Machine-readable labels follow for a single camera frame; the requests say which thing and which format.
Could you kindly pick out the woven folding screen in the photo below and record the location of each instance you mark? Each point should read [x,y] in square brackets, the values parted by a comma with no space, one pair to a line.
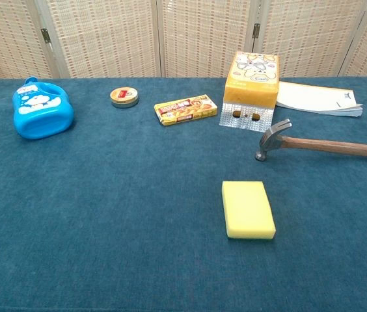
[183,37]

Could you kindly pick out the white paper booklet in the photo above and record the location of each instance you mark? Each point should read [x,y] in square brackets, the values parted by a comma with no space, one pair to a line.
[317,97]

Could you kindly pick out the yellow curry box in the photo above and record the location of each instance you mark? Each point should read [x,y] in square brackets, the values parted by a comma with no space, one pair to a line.
[185,109]

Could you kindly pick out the blue table cloth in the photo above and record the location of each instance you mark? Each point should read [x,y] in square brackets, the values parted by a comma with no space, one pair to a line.
[121,211]

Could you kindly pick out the yellow cartoon tissue pack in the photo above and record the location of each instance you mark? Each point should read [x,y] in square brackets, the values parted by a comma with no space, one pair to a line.
[251,91]

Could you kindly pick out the blue detergent bottle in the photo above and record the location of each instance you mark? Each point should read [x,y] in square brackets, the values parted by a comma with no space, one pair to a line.
[42,110]

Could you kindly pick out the round yellow tin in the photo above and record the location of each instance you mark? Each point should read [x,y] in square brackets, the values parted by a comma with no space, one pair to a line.
[124,97]

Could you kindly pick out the yellow sponge block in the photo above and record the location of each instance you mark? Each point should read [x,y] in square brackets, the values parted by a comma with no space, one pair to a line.
[248,210]

